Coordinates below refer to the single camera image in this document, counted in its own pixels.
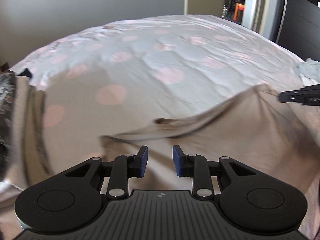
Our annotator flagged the tan folded garment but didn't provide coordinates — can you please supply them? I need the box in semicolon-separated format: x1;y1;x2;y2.
5;76;52;189

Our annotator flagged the pink dotted grey bedspread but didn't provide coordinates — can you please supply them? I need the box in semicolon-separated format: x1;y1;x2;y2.
0;13;320;240

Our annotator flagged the floral dark folded garment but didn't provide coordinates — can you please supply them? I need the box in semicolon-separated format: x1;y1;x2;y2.
0;70;17;181

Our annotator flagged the orange stool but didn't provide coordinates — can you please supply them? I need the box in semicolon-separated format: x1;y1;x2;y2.
233;3;245;24

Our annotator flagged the beige t-shirt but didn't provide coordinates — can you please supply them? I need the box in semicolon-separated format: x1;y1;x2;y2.
98;83;320;240

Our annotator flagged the light blue garment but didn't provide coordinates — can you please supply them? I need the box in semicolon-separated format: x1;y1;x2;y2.
294;58;320;86

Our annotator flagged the black wardrobe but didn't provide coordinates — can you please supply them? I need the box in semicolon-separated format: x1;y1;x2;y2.
275;0;319;61

